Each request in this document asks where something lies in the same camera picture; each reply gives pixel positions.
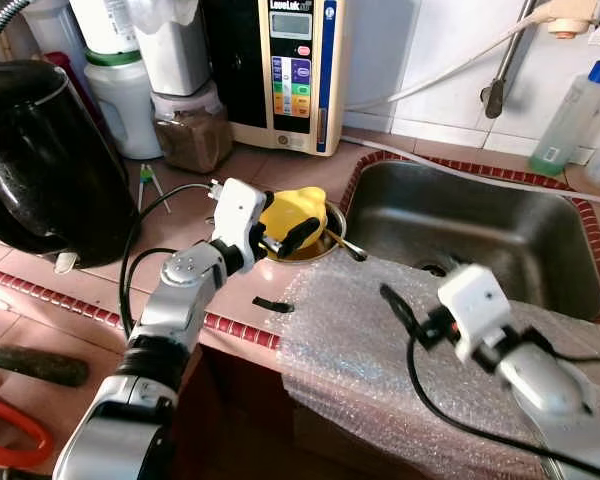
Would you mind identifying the grey corrugated hose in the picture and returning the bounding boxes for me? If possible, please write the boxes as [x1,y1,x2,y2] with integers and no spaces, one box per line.
[0,0,31,63]

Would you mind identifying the black tape strip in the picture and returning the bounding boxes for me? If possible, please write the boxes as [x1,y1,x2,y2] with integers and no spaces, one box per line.
[252,296,296,313]

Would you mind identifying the stainless steel bowl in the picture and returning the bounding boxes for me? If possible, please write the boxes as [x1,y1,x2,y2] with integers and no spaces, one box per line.
[265,200,346,263]

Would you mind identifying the clear bubble wrap sheet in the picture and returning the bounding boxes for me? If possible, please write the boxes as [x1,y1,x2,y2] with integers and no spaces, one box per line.
[270,255,600,480]

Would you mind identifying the grey translucent filter cartridge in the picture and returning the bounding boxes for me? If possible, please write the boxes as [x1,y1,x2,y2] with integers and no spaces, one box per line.
[130,0,213,98]

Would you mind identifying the clear jar brown powder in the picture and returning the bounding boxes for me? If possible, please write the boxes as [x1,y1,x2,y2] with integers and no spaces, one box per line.
[152,82,234,174]

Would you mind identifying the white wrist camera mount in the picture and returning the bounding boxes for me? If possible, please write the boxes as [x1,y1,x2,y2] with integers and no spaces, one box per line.
[438,263,516,366]
[208,178,271,266]

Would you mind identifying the chrome wall tap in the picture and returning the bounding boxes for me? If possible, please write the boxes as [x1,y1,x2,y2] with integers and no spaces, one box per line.
[480,0,539,119]

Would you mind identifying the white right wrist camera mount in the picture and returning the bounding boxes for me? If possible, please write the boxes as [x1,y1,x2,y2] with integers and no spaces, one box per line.
[438,263,516,366]

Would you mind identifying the small white plastic piece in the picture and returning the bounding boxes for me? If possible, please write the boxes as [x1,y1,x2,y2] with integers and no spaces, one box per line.
[52,250,81,274]

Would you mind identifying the dark green oblong object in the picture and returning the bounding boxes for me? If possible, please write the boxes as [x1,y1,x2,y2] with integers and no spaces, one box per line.
[0,345,89,388]

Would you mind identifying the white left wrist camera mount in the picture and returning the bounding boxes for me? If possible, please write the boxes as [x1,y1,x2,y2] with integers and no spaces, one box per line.
[208,178,271,266]

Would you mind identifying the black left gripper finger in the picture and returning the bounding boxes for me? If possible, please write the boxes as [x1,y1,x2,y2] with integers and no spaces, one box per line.
[273,217,322,260]

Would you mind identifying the dark red plastic container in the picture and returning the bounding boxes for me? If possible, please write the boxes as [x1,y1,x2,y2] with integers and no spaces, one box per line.
[45,52,111,131]

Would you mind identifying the cream black water ionizer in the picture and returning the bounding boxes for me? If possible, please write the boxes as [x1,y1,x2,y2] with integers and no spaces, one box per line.
[202,0,349,158]

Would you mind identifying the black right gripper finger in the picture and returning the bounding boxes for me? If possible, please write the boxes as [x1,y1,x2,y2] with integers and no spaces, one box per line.
[379,283,428,339]

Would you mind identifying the thick white hose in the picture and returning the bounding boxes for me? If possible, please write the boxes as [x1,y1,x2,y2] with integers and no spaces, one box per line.
[345,5,581,113]

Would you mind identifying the orange plastic loop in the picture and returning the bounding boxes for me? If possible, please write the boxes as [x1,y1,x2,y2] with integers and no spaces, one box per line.
[0,392,56,469]

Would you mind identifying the white canister green lid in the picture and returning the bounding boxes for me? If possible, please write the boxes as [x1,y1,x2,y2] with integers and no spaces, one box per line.
[83,50,164,161]

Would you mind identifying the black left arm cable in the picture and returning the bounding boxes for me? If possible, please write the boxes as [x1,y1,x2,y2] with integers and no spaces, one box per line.
[118,183,226,336]

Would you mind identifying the clear bottle blue cap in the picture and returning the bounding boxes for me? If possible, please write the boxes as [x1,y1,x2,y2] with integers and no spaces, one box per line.
[528,57,600,178]

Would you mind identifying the black electric kettle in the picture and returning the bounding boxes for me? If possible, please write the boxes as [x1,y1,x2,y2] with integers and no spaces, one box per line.
[0,60,141,269]

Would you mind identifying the green white plastic tongs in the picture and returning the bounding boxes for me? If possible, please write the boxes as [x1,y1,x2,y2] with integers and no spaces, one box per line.
[137,165,173,214]

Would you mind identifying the steel sink basin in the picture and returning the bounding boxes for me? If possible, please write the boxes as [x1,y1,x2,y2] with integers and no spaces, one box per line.
[345,160,600,321]

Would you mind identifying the cream tap diverter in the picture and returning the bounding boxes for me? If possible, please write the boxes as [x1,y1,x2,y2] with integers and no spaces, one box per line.
[545,0,600,39]

